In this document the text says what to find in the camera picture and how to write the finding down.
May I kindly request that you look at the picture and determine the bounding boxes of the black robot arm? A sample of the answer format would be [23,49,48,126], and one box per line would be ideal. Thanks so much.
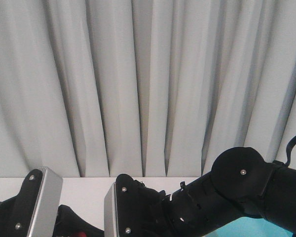
[141,147,296,237]

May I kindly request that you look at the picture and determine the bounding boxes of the grey pleated curtain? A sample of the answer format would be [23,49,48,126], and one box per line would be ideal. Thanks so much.
[0,0,296,177]

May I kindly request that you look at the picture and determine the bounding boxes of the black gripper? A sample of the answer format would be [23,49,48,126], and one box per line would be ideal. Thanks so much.
[0,204,106,237]
[138,180,227,237]

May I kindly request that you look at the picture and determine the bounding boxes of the light blue plastic box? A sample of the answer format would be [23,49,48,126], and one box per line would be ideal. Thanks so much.
[206,217,294,237]

